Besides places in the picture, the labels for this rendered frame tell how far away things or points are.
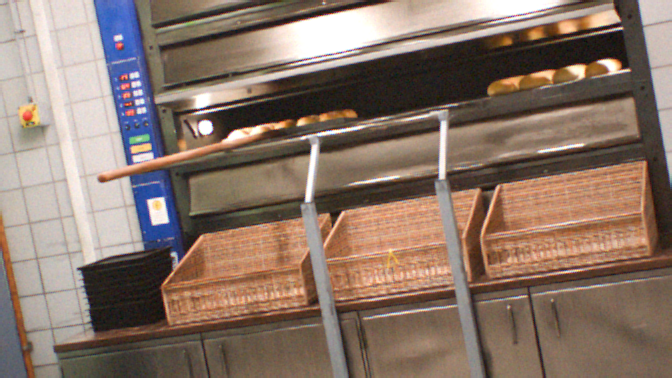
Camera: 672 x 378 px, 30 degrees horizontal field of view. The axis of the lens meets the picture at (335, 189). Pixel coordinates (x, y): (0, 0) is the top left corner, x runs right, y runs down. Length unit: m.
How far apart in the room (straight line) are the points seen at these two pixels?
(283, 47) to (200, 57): 0.36
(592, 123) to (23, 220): 2.41
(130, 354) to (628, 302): 1.81
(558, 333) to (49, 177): 2.30
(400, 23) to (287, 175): 0.75
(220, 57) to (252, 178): 0.50
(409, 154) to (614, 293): 1.06
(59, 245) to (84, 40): 0.87
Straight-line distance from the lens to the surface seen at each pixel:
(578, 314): 4.25
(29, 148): 5.45
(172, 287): 4.67
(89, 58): 5.29
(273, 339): 4.52
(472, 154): 4.76
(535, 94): 4.72
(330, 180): 4.91
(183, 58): 5.12
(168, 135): 5.16
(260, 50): 4.98
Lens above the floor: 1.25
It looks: 4 degrees down
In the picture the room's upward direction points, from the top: 11 degrees counter-clockwise
